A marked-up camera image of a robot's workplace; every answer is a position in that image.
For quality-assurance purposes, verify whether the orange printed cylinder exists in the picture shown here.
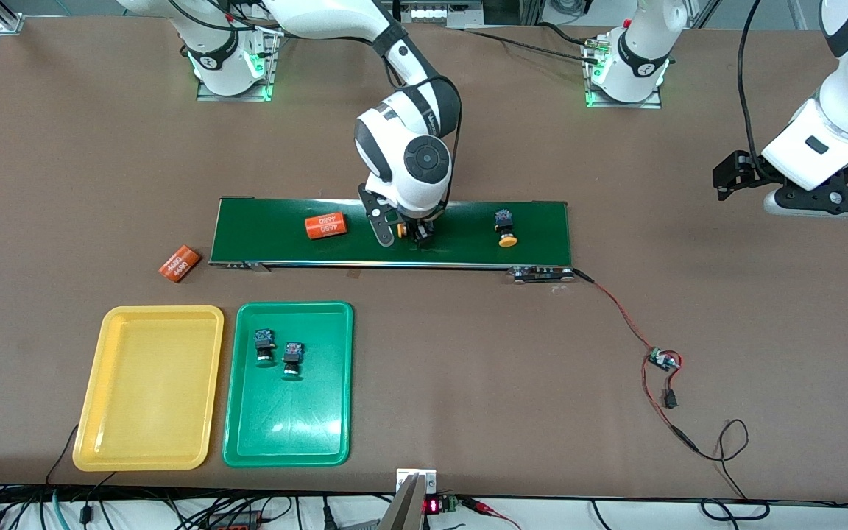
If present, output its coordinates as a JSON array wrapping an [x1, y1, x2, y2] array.
[[158, 245, 201, 284], [304, 212, 348, 241]]

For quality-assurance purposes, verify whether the green conveyor belt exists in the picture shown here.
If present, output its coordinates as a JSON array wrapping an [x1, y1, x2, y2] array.
[[208, 197, 574, 285]]

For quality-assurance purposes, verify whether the small green circuit board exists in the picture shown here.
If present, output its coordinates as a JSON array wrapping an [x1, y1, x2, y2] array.
[[647, 347, 683, 373]]

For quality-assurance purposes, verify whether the grey metal control box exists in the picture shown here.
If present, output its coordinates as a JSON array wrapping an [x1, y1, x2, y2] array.
[[395, 0, 485, 30]]

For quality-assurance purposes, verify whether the green plastic tray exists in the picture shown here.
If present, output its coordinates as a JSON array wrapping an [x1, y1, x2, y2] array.
[[222, 300, 355, 468]]

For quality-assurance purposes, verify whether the red clip lead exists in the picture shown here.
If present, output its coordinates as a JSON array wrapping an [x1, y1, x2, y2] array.
[[459, 496, 522, 530]]

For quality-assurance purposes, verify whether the yellow plastic tray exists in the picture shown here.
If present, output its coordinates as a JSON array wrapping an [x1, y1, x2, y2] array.
[[72, 305, 225, 472]]

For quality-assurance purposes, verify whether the red power strip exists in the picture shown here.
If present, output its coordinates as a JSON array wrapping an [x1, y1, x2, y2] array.
[[205, 514, 264, 530]]

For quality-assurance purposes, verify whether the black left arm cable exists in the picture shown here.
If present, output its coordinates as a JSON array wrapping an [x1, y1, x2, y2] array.
[[737, 0, 771, 181]]

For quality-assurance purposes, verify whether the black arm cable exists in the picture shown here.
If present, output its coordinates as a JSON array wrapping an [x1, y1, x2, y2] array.
[[166, 0, 465, 203], [737, 0, 771, 181]]

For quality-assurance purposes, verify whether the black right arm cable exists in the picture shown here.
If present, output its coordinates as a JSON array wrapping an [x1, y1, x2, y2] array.
[[166, 0, 465, 203]]

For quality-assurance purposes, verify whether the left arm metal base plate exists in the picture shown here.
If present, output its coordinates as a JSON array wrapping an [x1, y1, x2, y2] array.
[[584, 72, 664, 110]]

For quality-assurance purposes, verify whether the black base cable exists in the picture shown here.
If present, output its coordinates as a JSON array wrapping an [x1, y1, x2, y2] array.
[[461, 22, 610, 68]]

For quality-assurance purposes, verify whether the red black power cable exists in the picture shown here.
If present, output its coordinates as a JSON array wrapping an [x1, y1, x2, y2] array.
[[573, 268, 771, 520]]

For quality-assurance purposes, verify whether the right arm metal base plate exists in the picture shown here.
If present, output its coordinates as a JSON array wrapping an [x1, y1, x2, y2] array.
[[196, 21, 283, 102]]

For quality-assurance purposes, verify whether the grey metal camera stand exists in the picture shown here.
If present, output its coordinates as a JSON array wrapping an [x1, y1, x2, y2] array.
[[377, 468, 439, 530]]

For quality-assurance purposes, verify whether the thin black cable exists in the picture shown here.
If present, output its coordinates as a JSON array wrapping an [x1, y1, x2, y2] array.
[[45, 425, 80, 488]]

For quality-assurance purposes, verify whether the aluminium frame profile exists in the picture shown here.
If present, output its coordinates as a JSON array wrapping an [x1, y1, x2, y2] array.
[[0, 0, 26, 35]]

